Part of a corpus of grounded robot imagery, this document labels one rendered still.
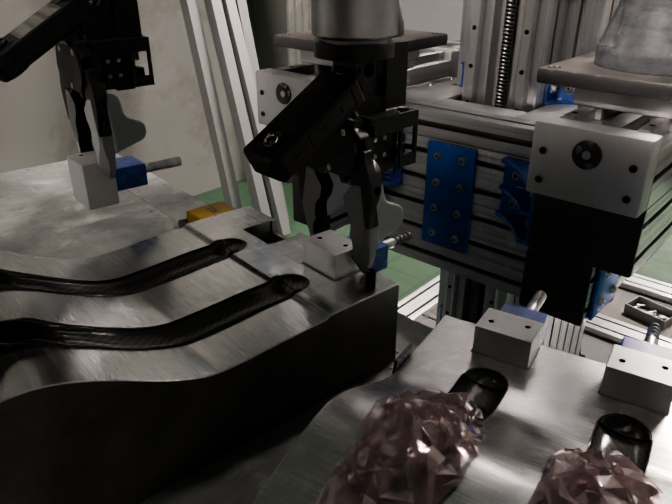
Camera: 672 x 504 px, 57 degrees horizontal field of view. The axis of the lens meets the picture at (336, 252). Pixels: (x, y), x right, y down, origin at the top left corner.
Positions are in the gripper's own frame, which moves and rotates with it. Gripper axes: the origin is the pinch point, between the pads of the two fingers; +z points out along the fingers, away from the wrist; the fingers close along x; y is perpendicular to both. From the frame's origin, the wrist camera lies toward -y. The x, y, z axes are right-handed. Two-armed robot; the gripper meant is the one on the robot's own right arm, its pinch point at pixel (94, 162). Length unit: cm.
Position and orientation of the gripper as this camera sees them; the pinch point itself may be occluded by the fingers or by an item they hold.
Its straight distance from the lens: 78.0
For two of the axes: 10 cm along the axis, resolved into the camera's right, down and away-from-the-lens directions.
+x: -6.5, -3.4, 6.8
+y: 7.6, -2.9, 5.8
